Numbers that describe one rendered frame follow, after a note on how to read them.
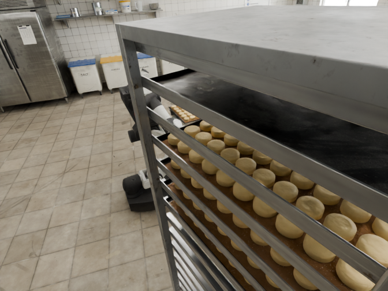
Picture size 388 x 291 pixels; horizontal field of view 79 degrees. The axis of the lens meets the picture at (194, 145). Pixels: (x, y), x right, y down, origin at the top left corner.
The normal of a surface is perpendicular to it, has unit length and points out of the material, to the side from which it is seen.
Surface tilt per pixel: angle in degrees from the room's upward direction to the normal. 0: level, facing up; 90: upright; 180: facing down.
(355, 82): 90
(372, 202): 90
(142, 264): 0
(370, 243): 0
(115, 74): 92
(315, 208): 0
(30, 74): 90
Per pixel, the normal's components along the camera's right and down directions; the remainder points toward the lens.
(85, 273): -0.06, -0.83
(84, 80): 0.28, 0.50
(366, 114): -0.81, 0.36
